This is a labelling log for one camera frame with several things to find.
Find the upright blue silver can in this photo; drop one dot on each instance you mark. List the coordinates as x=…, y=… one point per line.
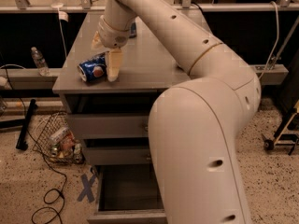
x=133, y=32

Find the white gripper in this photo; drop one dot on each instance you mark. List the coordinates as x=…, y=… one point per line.
x=111, y=37

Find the crushed blue pepsi can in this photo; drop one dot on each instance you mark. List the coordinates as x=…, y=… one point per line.
x=93, y=68

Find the black post on floor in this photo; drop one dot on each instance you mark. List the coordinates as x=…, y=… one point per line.
x=21, y=143

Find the wire basket with items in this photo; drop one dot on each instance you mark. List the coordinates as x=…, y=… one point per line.
x=56, y=142

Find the black wheeled cart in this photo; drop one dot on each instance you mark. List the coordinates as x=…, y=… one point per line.
x=281, y=138

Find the grey open bottom drawer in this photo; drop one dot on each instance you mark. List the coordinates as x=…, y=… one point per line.
x=127, y=194

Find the grey middle drawer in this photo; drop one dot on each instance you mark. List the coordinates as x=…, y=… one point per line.
x=116, y=155

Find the blue tape cross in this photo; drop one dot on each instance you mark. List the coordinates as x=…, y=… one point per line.
x=87, y=191

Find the grey top drawer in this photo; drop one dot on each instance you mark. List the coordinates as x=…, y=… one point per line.
x=98, y=126

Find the grey drawer cabinet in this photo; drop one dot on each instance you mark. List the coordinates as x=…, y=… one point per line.
x=147, y=72

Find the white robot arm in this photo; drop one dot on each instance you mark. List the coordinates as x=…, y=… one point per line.
x=193, y=125

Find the clear plastic water bottle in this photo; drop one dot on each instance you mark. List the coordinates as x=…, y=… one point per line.
x=40, y=62

